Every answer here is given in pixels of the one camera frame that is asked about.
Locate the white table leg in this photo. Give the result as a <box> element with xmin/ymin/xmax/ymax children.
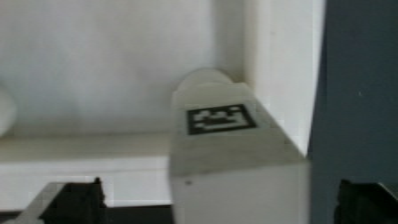
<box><xmin>169</xmin><ymin>69</ymin><xmax>311</xmax><ymax>224</ymax></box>

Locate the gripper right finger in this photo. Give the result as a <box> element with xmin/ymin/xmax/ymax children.
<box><xmin>334</xmin><ymin>179</ymin><xmax>398</xmax><ymax>224</ymax></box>

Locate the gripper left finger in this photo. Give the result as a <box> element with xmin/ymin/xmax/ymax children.
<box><xmin>11</xmin><ymin>178</ymin><xmax>106</xmax><ymax>224</ymax></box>

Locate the white square table top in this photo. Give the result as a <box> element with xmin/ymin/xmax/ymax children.
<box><xmin>0</xmin><ymin>0</ymin><xmax>327</xmax><ymax>211</ymax></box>

